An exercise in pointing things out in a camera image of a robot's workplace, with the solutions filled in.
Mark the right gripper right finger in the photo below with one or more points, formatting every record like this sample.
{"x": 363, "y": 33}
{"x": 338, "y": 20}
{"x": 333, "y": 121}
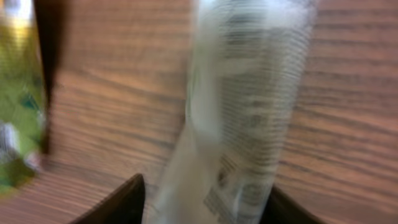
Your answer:
{"x": 281, "y": 209}

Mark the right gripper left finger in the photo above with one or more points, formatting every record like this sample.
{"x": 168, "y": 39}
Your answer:
{"x": 123, "y": 206}

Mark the green tea carton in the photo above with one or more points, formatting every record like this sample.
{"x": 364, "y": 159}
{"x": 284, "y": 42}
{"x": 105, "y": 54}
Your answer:
{"x": 23, "y": 102}

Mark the white tube gold cap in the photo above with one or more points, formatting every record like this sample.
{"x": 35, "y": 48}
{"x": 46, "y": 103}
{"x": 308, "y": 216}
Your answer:
{"x": 247, "y": 61}

